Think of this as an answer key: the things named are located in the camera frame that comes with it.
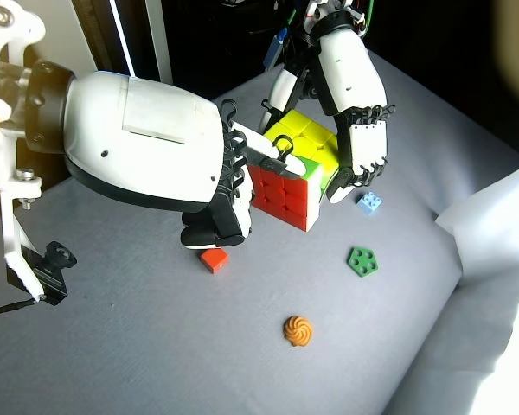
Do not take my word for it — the grey adapter with blue plug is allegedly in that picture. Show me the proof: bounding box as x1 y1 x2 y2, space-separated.
263 28 289 68

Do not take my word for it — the light blue toy brick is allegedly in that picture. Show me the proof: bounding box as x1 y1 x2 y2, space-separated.
355 190 384 217

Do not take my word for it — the red cube block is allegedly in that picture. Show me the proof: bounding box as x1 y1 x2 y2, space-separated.
199 248 230 275

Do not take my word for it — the grey table cloth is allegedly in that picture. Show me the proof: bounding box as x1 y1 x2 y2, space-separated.
0 47 519 415

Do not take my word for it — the white backdrop sheet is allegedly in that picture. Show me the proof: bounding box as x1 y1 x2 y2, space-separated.
380 159 519 415

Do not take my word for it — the wrist camera on white bracket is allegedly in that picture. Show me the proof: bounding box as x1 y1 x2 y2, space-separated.
0 168 78 308

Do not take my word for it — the orange swirl toy cookie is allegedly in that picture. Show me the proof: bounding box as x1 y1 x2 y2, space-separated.
283 315 315 348

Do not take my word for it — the black camera cable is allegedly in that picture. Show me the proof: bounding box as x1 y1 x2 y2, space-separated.
0 297 40 317

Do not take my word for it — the multicolour puzzle cube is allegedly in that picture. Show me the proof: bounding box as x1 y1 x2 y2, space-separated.
246 109 341 233

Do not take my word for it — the green cable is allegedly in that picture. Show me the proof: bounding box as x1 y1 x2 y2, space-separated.
362 0 375 36

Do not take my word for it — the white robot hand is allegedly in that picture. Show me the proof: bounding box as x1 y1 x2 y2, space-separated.
62 71 313 252
259 28 397 205

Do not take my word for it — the green pentagon block with holes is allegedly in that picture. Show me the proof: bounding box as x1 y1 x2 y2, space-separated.
346 246 380 278

